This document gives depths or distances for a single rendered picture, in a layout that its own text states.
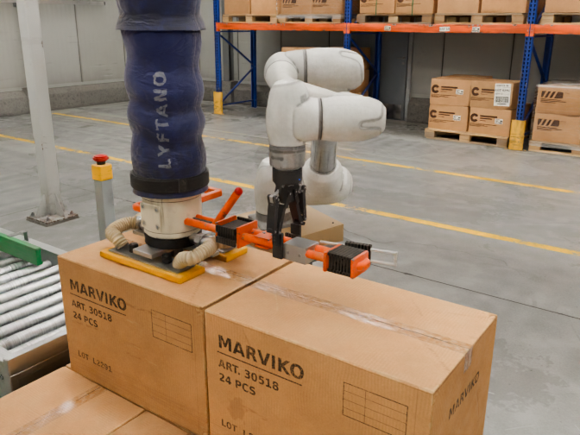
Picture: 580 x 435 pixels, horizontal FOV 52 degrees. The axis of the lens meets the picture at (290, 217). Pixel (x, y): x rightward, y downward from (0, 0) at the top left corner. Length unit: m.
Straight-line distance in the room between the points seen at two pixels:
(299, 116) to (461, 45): 8.92
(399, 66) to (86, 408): 9.32
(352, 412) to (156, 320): 0.61
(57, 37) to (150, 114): 11.03
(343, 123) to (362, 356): 0.54
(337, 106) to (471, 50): 8.83
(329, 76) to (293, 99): 0.55
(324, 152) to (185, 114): 0.74
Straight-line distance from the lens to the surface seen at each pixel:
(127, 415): 1.88
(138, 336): 1.77
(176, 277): 1.66
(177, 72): 1.65
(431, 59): 10.49
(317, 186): 2.37
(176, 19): 1.63
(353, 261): 1.41
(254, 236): 1.58
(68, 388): 2.04
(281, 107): 1.43
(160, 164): 1.67
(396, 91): 10.71
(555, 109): 8.51
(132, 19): 1.65
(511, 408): 2.95
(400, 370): 1.29
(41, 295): 2.72
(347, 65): 1.98
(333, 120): 1.44
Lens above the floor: 1.62
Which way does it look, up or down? 18 degrees down
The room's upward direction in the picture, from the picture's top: straight up
